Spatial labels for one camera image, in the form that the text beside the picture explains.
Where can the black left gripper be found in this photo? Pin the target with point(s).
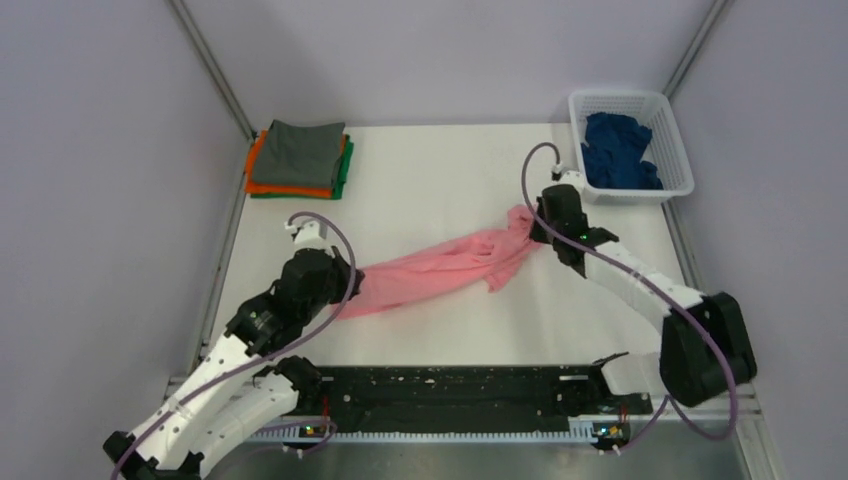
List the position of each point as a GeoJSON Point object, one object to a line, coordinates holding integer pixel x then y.
{"type": "Point", "coordinates": [344, 271]}

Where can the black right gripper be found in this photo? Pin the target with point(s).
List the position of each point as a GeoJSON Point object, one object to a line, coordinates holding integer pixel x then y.
{"type": "Point", "coordinates": [536, 231]}

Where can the pink t shirt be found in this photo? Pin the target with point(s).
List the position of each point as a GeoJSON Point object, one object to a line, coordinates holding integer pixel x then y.
{"type": "Point", "coordinates": [493, 256]}

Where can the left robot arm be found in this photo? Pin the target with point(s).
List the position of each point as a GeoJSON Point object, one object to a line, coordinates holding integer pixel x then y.
{"type": "Point", "coordinates": [247, 378]}

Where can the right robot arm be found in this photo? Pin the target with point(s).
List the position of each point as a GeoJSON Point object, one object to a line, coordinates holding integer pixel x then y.
{"type": "Point", "coordinates": [684, 367]}

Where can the blue t shirt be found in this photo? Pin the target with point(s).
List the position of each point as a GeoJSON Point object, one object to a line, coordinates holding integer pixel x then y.
{"type": "Point", "coordinates": [613, 151]}

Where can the orange folded t shirt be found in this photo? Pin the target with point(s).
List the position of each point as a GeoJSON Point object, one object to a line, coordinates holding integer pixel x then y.
{"type": "Point", "coordinates": [265, 187]}

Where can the white plastic basket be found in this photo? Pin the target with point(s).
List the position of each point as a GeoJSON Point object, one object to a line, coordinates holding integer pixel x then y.
{"type": "Point", "coordinates": [666, 151]}

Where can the grey folded t shirt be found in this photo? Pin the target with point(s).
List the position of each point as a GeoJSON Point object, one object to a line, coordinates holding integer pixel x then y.
{"type": "Point", "coordinates": [300, 156]}

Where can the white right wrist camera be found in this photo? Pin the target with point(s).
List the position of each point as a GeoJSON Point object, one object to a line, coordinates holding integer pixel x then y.
{"type": "Point", "coordinates": [562, 175]}

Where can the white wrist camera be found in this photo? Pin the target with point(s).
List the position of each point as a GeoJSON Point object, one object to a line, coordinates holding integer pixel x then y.
{"type": "Point", "coordinates": [308, 235]}
{"type": "Point", "coordinates": [562, 175]}

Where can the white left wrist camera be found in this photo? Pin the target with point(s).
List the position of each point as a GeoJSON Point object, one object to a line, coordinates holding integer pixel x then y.
{"type": "Point", "coordinates": [308, 235]}

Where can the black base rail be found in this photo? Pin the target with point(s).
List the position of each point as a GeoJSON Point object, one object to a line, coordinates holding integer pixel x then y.
{"type": "Point", "coordinates": [464, 399]}

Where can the white cable duct strip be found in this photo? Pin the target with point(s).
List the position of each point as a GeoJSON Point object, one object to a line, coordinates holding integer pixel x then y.
{"type": "Point", "coordinates": [579, 432]}

